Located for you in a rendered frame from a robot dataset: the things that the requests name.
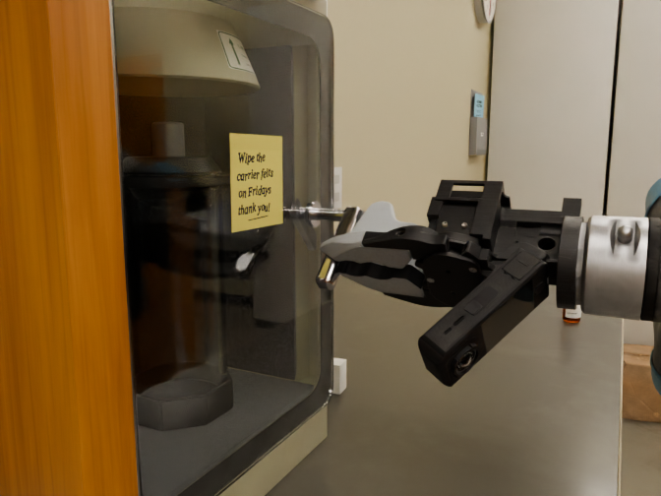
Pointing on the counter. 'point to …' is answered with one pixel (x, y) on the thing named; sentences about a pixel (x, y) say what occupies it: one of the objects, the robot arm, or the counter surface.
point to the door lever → (329, 273)
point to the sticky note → (256, 181)
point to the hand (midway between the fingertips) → (334, 262)
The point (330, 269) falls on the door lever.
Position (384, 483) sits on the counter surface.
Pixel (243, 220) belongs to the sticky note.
